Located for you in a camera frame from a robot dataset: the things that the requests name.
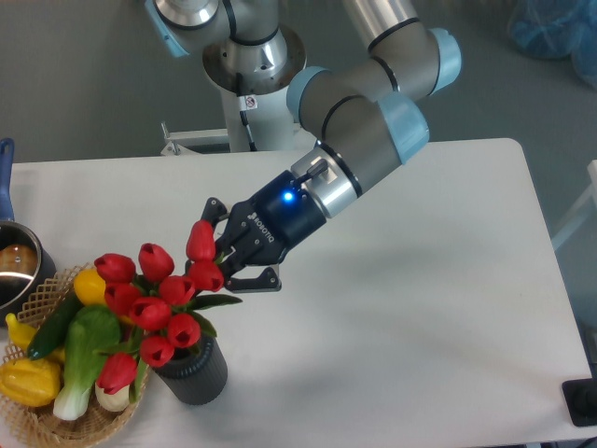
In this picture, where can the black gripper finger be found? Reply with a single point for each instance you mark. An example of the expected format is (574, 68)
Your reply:
(216, 213)
(267, 281)

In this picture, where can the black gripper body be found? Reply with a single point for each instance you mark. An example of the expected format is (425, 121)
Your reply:
(263, 229)

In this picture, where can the red tulip bouquet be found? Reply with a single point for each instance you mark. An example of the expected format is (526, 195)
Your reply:
(165, 308)

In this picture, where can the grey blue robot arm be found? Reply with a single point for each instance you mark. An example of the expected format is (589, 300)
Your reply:
(365, 121)

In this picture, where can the dark grey ribbed vase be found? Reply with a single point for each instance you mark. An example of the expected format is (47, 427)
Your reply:
(196, 379)

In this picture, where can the yellow squash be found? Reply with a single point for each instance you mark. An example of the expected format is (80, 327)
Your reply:
(91, 289)

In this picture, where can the green bok choy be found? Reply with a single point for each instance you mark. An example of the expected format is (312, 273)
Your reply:
(93, 328)

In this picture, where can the white garlic bulb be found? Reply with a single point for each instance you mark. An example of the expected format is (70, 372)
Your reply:
(114, 403)

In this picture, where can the green cucumber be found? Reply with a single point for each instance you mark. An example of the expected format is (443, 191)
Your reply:
(52, 333)

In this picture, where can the small yellow gourd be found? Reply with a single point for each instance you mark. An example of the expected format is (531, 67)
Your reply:
(22, 334)

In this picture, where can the yellow ribbed pumpkin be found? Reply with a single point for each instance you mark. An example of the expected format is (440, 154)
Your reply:
(33, 383)

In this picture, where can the woven wicker basket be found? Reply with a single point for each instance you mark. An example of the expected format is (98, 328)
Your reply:
(39, 427)

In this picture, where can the black device at edge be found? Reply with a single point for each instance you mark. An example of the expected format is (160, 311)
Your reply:
(580, 398)

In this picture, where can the blue plastic bag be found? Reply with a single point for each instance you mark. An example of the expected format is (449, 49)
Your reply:
(554, 30)

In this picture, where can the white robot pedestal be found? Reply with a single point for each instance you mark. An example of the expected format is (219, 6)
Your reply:
(253, 83)

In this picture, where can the blue handled saucepan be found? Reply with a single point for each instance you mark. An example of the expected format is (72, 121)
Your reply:
(25, 263)

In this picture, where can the white frame at right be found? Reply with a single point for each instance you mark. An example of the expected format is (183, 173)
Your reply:
(581, 209)

